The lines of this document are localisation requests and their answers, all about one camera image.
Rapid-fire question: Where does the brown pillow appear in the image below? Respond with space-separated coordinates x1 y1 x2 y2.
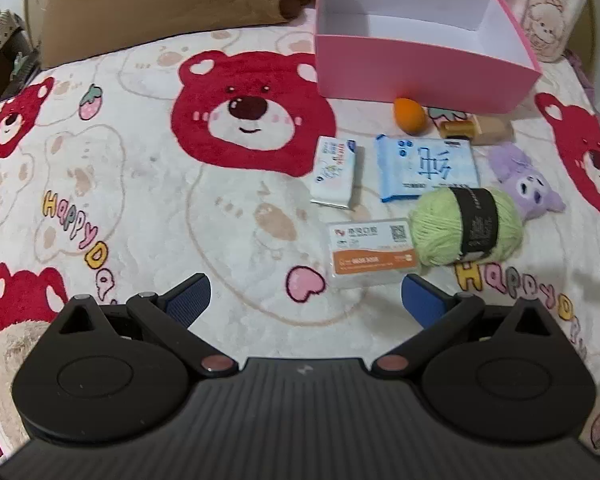
22 0 313 68

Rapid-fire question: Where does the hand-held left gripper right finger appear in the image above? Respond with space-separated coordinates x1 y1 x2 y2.
371 274 567 378

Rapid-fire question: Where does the small white and blue box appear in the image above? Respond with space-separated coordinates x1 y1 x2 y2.
310 136 365 209

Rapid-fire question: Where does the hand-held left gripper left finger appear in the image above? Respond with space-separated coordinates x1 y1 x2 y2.
47 273 240 378

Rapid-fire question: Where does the blue wet wipes packet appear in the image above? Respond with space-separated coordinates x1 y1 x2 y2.
373 134 482 204

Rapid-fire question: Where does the green yarn ball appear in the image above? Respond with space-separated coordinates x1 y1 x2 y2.
409 186 525 267

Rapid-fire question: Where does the pink cardboard box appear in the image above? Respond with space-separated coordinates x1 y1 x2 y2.
314 0 543 116

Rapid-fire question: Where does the beige bottle with gold cap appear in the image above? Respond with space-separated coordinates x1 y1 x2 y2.
439 114 514 147

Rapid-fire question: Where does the clear card pack orange label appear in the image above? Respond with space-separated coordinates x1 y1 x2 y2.
327 218 420 288

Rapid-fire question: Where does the orange makeup sponge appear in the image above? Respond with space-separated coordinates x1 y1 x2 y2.
393 97 429 136

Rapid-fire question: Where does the purple plush toy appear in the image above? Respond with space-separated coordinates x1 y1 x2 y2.
489 142 567 221

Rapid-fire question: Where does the red bear printed blanket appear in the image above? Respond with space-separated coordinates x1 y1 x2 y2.
0 5 600 466

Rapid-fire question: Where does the purple cloth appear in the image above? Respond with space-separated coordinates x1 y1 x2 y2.
564 49 594 92

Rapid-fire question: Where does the pink printed quilt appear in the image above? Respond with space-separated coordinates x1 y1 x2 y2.
252 0 595 63

